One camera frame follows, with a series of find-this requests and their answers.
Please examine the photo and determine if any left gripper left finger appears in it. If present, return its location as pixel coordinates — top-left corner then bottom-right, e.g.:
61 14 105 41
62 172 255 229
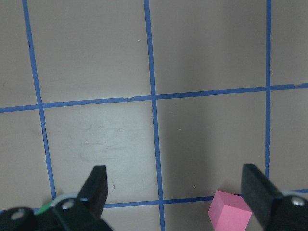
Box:
77 165 107 218

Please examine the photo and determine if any green cube far back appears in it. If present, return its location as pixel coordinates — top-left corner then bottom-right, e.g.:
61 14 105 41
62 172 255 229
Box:
34 201 52 216

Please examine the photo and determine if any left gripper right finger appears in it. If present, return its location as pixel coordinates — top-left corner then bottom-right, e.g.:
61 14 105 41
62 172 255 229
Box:
241 164 282 229

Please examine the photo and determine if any pink foam cube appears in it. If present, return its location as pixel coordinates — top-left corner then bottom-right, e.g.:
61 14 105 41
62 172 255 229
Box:
208 191 252 231

